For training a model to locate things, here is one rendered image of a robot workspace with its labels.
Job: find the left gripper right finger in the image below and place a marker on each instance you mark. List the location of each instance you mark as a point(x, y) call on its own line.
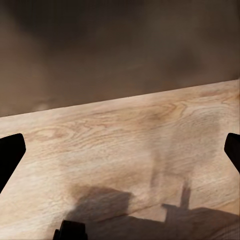
point(232, 149)

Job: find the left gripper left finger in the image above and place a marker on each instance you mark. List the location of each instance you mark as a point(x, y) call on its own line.
point(12, 149)

